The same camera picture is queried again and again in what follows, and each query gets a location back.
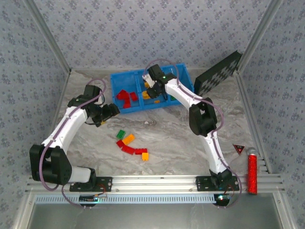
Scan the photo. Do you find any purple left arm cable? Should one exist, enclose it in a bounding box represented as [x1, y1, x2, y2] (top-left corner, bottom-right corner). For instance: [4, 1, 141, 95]
[39, 78, 107, 210]

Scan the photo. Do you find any red glitter cylinder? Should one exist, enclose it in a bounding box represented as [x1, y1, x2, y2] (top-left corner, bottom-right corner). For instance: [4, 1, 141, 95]
[246, 147, 259, 195]

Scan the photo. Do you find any red black triangle sign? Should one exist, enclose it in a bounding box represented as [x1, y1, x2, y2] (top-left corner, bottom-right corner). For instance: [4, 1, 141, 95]
[233, 144, 245, 156]

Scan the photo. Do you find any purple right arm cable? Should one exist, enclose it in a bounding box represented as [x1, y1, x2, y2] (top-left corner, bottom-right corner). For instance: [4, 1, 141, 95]
[142, 59, 243, 209]

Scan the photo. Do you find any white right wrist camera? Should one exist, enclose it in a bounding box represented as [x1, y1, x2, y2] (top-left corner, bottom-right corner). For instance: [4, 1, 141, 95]
[142, 73, 154, 88]

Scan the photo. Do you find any aluminium frame post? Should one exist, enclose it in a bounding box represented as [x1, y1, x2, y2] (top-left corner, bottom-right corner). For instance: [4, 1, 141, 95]
[23, 0, 72, 73]
[235, 0, 285, 73]

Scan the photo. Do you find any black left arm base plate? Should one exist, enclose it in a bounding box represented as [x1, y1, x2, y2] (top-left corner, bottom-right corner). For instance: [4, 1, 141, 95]
[69, 176, 113, 193]

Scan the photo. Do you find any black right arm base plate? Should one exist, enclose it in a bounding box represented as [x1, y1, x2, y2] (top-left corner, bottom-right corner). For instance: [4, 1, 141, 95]
[195, 176, 240, 192]

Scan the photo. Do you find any aluminium lower frame beam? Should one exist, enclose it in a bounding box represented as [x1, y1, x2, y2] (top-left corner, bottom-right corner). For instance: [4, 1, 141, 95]
[273, 192, 296, 229]
[11, 192, 36, 229]

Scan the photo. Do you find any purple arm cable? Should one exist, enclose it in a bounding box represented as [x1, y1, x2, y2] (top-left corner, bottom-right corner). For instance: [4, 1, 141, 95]
[142, 59, 243, 209]
[39, 78, 107, 210]

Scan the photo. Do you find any aluminium mounting rail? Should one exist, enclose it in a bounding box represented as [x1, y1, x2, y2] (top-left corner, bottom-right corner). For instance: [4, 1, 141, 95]
[25, 174, 286, 194]

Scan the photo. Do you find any slotted white cable duct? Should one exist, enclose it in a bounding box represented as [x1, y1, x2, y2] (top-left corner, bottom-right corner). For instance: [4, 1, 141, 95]
[35, 193, 217, 204]

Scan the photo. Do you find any black checkered board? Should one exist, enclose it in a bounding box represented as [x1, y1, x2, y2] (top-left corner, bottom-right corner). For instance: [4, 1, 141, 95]
[194, 50, 243, 96]

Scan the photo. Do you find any blue three-compartment bin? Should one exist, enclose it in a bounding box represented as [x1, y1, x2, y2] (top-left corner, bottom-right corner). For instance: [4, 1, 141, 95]
[110, 63, 195, 115]

